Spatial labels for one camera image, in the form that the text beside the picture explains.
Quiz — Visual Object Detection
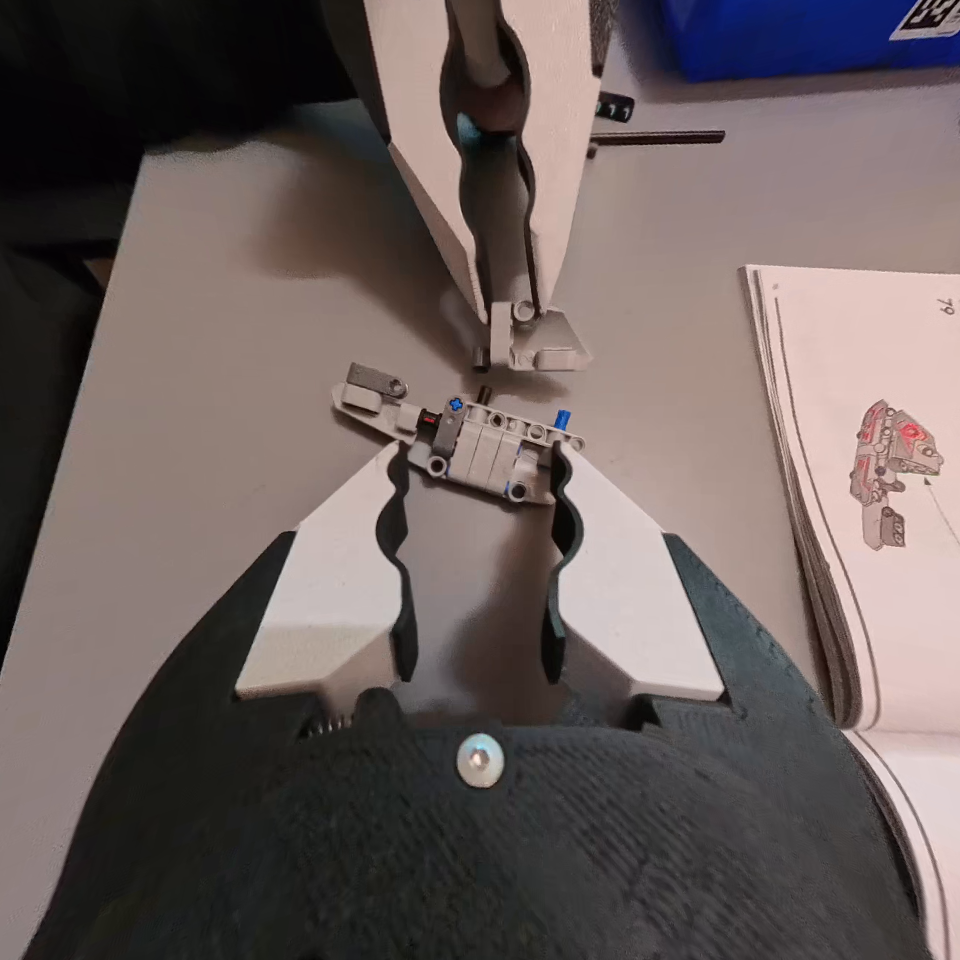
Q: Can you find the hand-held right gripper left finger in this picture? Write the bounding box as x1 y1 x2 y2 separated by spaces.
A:
234 442 421 702

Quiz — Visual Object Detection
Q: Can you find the brick instruction booklet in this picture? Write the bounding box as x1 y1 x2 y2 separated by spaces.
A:
738 264 960 960

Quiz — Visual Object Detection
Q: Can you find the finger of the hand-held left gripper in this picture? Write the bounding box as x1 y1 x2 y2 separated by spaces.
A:
363 0 498 325
495 0 603 331

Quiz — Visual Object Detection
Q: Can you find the person's black sweater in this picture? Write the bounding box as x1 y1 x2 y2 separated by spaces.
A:
0 0 369 661

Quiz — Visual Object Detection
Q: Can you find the long grey brick assembly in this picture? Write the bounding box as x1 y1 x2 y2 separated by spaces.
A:
331 361 588 510

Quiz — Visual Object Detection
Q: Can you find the person's left hand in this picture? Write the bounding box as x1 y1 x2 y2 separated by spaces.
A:
478 77 528 138

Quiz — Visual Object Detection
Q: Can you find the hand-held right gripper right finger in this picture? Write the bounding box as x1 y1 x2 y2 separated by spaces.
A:
551 438 727 706

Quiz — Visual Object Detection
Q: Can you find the black white marker tag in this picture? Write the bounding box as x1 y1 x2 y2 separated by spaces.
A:
891 0 960 40

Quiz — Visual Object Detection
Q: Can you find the black axle rod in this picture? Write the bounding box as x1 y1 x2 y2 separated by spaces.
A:
588 129 727 149

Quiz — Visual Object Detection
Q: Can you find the small grey brick panel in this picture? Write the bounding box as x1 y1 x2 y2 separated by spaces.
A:
472 300 594 374

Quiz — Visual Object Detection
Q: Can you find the blue plastic bin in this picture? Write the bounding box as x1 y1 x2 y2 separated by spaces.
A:
660 0 960 84

